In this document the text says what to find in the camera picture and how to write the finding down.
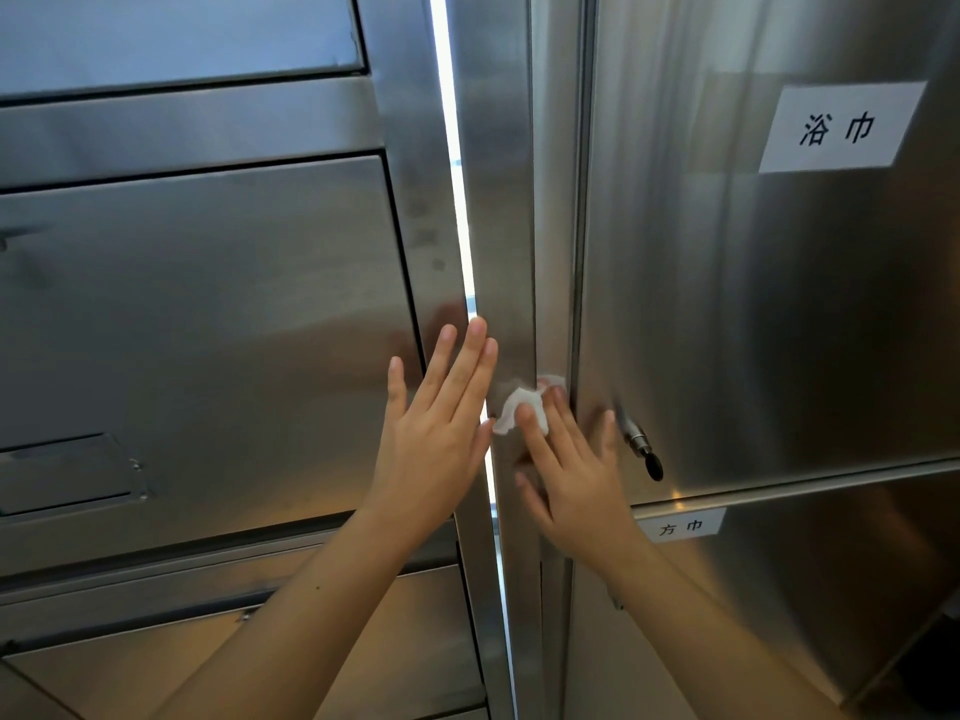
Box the person's left hand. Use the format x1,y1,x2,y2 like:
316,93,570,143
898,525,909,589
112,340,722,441
358,316,500,557

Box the person's right hand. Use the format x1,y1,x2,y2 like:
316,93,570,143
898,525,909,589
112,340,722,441
512,387,655,587

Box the white wet wipe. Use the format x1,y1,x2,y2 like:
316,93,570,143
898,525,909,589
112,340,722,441
492,374,568,436

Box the person's right forearm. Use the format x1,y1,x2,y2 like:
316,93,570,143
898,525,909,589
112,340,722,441
603,535,849,720

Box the person's left forearm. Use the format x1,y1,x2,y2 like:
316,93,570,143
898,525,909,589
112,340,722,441
153,509,421,720

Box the white paper label square towel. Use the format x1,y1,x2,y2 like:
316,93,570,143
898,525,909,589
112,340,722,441
637,507,727,545

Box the steel linen shelf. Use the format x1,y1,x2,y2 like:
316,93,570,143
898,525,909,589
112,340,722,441
446,0,960,720

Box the stainless steel cabinet body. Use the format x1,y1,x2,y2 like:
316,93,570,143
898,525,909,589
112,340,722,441
0,0,515,720

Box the white paper label bath towel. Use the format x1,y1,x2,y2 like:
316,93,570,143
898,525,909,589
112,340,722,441
758,80,928,175

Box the chrome label holder frame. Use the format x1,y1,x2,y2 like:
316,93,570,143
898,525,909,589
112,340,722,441
0,432,151,522

